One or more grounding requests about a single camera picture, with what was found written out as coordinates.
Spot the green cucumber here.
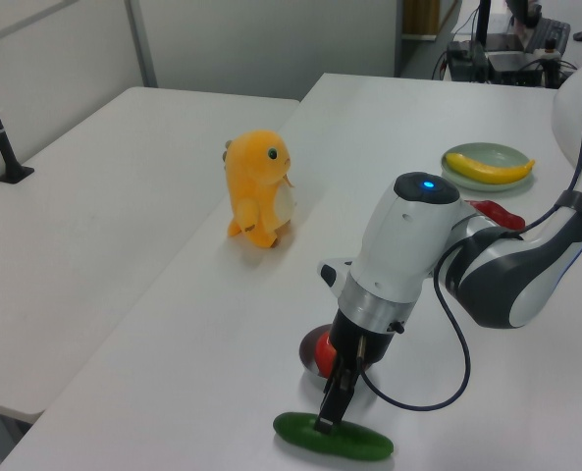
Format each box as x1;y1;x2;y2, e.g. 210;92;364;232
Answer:
272;410;396;462

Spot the pale green plate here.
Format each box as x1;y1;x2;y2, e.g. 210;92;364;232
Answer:
440;141;536;192

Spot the black electronics box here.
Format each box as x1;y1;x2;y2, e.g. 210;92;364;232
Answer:
446;40;489;83

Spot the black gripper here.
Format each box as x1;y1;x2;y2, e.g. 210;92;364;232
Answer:
313;307;396;437

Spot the small metal bowl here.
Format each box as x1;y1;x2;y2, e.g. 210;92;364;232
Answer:
297;323;381;392

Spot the black monitor stand pole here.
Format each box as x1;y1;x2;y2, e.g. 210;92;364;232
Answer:
476;0;493;51

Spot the grey topped flat device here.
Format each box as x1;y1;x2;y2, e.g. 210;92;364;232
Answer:
486;50;566;89

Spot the orange plush toy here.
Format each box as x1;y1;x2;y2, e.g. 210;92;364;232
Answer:
221;128;299;249

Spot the black keyboard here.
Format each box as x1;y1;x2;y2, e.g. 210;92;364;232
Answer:
522;17;572;56

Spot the yellow banana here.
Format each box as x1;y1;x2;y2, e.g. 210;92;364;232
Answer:
445;151;537;185

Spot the red chili pepper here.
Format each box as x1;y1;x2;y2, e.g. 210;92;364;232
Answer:
463;198;526;232

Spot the red apple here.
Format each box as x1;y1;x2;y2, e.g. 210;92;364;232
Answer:
313;330;378;380

